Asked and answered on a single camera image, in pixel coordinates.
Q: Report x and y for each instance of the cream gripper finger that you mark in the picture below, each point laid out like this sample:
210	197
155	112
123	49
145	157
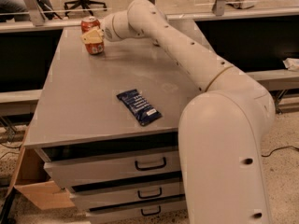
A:
94	36

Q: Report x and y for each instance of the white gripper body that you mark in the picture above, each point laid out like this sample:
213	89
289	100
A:
106	27

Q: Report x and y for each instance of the red coke can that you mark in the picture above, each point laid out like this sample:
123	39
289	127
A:
86	25

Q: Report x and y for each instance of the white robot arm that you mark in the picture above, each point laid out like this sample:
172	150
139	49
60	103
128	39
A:
219	131

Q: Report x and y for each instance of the blue rxbar blueberry wrapper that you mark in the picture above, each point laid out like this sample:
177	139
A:
141	109

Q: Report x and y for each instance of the seated person in jeans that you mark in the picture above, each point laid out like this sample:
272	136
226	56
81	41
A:
17	10

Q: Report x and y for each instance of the top grey drawer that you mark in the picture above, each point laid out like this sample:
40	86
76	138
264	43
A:
99	169

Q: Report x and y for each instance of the grey drawer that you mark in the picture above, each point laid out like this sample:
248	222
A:
136	210
127	194
99	169

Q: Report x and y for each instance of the grey drawer cabinet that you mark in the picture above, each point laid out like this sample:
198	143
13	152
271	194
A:
78	114

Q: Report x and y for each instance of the brown cardboard box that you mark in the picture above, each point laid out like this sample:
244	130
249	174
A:
31	180

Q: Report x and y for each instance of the middle grey drawer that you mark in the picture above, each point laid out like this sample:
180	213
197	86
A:
127	194

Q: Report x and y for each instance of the bottom grey drawer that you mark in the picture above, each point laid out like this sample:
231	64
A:
136	210

